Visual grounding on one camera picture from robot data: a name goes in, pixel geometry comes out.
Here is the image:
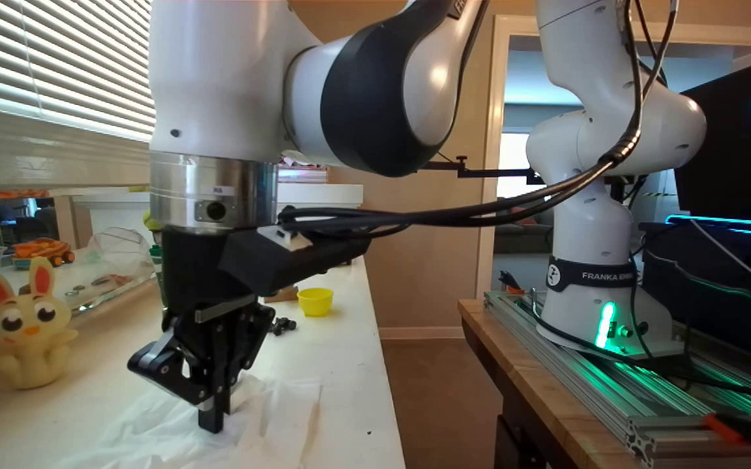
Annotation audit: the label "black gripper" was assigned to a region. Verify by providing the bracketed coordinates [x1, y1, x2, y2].
[128, 230, 274, 432]

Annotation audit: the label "white paper towel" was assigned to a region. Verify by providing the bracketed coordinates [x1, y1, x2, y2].
[59, 372, 323, 469]

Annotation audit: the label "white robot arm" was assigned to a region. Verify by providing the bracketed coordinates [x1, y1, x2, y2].
[128, 0, 707, 431]

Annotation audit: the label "small black toy car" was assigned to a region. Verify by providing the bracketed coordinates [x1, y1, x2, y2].
[271, 318, 299, 336]

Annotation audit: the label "yellow plastic cup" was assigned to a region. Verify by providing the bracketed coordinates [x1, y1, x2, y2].
[299, 288, 334, 318]

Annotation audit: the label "yellow bunny plush toy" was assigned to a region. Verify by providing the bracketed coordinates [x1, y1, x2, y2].
[0, 259, 80, 391]

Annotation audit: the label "white window blinds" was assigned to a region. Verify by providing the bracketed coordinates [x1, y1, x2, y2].
[0, 0, 154, 143]

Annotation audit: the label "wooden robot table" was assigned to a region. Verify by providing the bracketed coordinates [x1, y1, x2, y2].
[456, 297, 751, 469]

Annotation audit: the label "black computer monitor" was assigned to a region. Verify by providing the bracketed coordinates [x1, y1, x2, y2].
[644, 67, 751, 351]

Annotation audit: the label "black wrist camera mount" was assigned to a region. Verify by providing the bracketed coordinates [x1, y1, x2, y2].
[220, 230, 370, 297]

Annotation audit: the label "black cable bundle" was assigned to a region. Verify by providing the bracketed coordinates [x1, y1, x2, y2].
[274, 0, 684, 243]

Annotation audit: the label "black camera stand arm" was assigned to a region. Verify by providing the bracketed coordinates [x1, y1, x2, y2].
[424, 157, 544, 186]

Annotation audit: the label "aluminium rail base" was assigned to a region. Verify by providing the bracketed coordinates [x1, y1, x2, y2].
[485, 293, 751, 469]

